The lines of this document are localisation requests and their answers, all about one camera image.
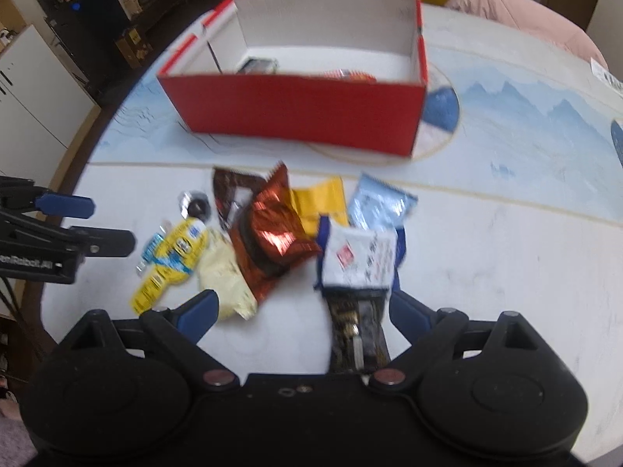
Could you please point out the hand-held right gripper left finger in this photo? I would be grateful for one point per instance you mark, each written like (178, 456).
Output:
(197, 315)

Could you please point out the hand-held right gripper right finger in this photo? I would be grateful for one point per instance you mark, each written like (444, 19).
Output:
(410, 317)

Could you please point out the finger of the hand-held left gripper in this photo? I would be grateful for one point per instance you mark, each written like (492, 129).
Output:
(104, 243)
(68, 206)

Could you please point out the pale yellow snack packet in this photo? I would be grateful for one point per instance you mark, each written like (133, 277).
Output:
(221, 268)

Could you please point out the black snack packet gold print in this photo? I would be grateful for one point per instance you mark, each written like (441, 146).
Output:
(348, 322)

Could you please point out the yellow cartoon figure snack packet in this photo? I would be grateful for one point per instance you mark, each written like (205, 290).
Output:
(177, 254)

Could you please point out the white and blue snack packet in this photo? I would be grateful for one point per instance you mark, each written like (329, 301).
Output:
(355, 253)

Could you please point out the light blue snack packet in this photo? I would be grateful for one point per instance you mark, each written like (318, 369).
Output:
(377, 204)

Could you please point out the copper red foil snack packet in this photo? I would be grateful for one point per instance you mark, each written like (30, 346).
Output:
(272, 224)

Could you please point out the dark brown snack packet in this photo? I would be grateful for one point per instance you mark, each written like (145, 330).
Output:
(228, 187)

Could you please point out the red cardboard box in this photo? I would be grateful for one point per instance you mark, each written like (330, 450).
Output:
(292, 107)

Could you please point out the small silver round snack packet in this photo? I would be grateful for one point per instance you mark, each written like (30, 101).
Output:
(195, 204)

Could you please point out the white cabinet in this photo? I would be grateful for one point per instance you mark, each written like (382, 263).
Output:
(29, 102)

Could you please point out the yellow brown carton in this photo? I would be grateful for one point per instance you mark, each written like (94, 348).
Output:
(134, 47)

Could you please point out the black cabinet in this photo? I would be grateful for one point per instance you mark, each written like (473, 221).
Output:
(92, 19)

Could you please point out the grey dark snack packet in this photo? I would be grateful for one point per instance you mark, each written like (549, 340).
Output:
(258, 65)

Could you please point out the red flat snack packet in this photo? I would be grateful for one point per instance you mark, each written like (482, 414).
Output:
(348, 76)

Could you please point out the white printed paper label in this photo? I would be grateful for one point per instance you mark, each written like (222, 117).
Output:
(606, 75)

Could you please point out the pink cushion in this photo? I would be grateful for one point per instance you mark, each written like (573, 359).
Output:
(525, 14)

